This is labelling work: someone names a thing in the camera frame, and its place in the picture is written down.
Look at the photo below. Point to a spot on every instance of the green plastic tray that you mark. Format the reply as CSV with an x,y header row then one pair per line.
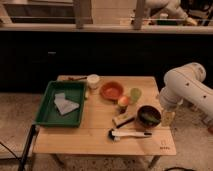
x,y
48,115

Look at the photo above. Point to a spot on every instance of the wooden folding table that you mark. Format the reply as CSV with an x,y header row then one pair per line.
x,y
91,138

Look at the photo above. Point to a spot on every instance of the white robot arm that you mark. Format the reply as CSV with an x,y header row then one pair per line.
x,y
186,83

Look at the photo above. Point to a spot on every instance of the red yellow apple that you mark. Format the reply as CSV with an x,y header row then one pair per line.
x,y
123,100

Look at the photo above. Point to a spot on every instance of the white cup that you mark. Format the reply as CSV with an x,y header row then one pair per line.
x,y
93,81

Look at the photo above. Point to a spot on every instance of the black stand pole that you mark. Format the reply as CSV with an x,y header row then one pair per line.
x,y
27,146

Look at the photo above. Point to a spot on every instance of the wooden block with black handle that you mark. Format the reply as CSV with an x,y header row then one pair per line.
x,y
122,119

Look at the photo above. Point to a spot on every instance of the orange plastic bowl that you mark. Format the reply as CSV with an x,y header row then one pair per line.
x,y
111,90

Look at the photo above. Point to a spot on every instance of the dark bowl with greens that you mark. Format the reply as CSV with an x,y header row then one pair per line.
x,y
148,116

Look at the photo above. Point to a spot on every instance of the black white dish brush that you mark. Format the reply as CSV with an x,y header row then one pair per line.
x,y
117,135

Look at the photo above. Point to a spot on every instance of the pale gripper body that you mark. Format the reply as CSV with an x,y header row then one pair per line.
x,y
167,117

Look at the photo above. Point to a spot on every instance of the white folded cloth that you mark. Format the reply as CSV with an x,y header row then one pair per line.
x,y
63,105

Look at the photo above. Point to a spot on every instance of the green plastic cup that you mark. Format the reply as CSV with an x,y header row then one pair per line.
x,y
135,94

